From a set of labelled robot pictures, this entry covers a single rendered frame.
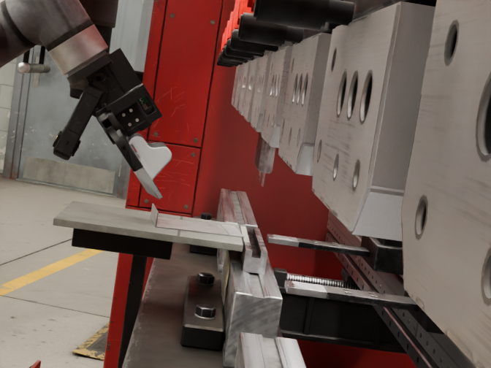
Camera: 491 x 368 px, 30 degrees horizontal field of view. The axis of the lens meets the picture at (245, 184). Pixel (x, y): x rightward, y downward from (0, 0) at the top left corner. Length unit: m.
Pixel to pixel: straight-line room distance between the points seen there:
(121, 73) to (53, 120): 7.49
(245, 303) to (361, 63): 0.80
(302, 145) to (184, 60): 1.70
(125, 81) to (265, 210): 0.98
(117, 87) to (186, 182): 0.92
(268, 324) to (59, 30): 0.49
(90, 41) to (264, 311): 0.45
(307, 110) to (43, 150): 8.37
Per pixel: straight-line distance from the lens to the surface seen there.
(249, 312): 1.13
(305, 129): 0.49
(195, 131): 2.19
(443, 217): 0.21
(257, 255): 1.26
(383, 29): 0.31
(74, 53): 1.29
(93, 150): 8.66
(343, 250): 1.35
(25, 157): 8.92
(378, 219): 0.31
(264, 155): 1.30
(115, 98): 1.31
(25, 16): 1.30
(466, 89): 0.20
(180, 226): 1.33
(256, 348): 0.90
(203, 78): 2.19
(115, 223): 1.30
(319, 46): 0.49
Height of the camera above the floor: 1.22
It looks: 6 degrees down
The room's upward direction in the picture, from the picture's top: 9 degrees clockwise
